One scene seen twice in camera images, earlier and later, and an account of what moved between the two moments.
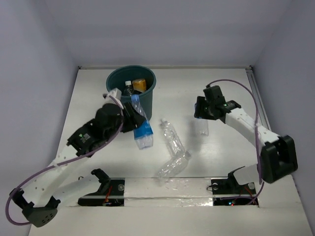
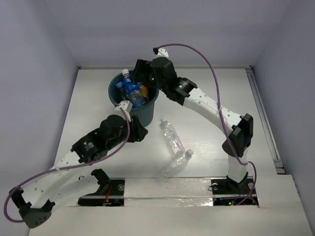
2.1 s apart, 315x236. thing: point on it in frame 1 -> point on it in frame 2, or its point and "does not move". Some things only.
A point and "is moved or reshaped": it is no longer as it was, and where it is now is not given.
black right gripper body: x=210 y=107 -> x=154 y=82
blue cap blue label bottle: x=143 y=133 -> x=123 y=93
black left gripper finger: x=131 y=117 -> x=137 y=132
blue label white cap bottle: x=201 y=125 -> x=132 y=87
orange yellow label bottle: x=140 y=84 is moved or reshaped
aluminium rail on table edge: x=258 y=97 does not move
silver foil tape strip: x=168 y=192 does not move
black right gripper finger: x=201 y=108 -> x=141 y=72
